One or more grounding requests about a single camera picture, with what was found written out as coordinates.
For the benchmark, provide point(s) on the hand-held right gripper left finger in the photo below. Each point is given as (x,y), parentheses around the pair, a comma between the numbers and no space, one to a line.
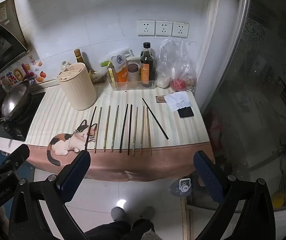
(75,175)

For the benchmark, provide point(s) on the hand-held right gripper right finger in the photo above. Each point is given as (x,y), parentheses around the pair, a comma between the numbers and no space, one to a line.
(207,177)

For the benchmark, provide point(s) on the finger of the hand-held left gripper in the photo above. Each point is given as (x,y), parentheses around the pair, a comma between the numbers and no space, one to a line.
(18,155)

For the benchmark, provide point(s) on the row of chopsticks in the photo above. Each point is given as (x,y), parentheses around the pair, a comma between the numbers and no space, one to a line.
(155,118)

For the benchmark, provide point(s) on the cream ribbed utensil holder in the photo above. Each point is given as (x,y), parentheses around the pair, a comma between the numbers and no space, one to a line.
(76,87)

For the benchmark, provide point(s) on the blue and white floor item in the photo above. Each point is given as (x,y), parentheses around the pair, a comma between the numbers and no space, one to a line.
(181,187)

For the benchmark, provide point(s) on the black stove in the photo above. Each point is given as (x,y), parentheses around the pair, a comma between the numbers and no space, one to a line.
(30,115)

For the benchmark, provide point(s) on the steel wok lid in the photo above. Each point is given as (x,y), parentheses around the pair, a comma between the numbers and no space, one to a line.
(15,102)

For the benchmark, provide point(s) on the person's left foot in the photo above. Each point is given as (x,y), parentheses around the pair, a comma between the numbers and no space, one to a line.
(118,213)

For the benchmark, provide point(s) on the person's foot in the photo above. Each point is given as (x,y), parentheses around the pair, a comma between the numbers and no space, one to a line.
(118,213)
(147,213)

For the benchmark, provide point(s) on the black phone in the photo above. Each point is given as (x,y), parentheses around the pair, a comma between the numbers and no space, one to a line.
(185,112)

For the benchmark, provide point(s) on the person's right foot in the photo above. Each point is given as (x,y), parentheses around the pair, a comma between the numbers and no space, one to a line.
(147,213)

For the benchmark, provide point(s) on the person's legs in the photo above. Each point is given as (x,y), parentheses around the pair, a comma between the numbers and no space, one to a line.
(123,231)

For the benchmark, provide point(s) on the white paper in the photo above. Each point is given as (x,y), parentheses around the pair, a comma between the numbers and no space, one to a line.
(179,100)

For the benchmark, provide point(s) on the brown card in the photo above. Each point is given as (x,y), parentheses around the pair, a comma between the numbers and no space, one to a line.
(161,99)

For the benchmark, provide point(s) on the plastic bag with tomato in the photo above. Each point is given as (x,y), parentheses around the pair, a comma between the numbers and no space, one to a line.
(182,81)

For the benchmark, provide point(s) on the patterned glass door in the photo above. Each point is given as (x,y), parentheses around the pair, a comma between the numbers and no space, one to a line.
(262,92)

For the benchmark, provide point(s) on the small white jar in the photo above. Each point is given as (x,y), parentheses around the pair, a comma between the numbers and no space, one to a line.
(65,65)

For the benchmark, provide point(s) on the small yellow box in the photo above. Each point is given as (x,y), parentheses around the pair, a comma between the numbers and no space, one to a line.
(110,76)

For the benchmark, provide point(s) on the clear plastic organizer tray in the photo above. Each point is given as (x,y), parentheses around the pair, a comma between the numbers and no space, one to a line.
(133,86)

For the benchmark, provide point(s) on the range hood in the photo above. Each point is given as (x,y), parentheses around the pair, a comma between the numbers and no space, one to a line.
(0,42)

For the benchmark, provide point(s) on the green scallion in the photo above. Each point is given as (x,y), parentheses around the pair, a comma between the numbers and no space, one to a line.
(105,63)

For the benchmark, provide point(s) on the wooden cap oil bottle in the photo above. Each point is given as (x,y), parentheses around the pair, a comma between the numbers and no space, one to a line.
(79,56)

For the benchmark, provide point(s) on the orange and white seasoning packet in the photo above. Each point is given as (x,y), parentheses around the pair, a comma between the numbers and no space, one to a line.
(120,67)

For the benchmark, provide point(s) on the brown lid jar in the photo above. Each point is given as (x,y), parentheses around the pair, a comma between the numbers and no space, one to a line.
(133,71)

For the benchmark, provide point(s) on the clear plastic bag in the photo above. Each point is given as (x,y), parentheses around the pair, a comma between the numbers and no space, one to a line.
(166,62)

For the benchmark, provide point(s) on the dark soy sauce bottle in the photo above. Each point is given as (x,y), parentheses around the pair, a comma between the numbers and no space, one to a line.
(146,70)

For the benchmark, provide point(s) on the fruit wall stickers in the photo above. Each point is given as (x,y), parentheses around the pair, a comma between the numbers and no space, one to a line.
(15,76)

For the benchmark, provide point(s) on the white wall socket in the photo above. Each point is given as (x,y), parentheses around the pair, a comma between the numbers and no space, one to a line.
(180,29)
(146,28)
(164,28)

